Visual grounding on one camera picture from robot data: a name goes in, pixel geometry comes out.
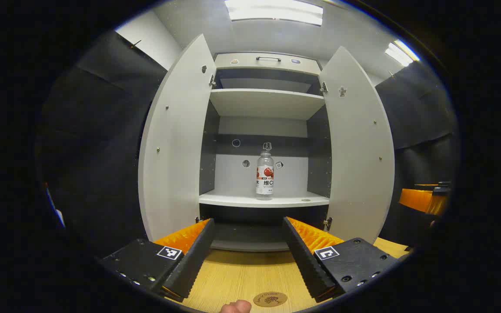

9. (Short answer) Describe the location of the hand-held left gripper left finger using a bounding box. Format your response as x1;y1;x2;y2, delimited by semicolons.
98;218;215;303

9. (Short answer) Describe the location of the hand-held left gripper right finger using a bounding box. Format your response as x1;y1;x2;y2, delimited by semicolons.
282;216;401;303

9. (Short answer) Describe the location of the round brown coaster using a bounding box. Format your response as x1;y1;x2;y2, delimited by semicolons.
253;291;288;308

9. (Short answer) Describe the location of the white cabinet door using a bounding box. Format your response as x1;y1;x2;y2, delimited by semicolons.
138;33;217;242
319;46;395;244

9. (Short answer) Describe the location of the clear bottle red label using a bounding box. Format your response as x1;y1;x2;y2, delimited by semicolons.
256;150;275;200

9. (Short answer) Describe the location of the white grey cabinet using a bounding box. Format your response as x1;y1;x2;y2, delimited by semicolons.
198;52;333;253

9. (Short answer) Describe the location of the small ceiling light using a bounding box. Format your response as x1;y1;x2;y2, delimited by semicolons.
384;39;421;67

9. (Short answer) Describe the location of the black backdrop cloth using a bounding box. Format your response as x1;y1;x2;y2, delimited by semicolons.
35;30;459;259

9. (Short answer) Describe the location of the long ceiling light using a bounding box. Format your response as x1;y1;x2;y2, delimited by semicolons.
224;0;324;26

